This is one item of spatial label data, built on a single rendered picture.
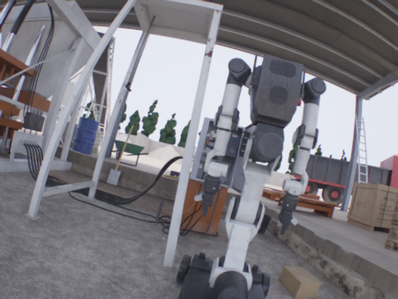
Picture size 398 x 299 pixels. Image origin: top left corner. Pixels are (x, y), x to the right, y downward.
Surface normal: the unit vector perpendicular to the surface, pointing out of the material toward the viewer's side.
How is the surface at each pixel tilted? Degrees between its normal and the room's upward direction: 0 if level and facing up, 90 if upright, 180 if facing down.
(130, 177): 90
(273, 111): 105
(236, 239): 60
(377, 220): 90
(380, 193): 90
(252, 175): 100
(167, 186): 90
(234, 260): 46
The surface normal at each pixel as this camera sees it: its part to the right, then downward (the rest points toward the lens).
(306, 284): 0.09, -0.05
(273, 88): -0.19, 0.15
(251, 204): -0.12, -0.17
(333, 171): -0.50, -0.18
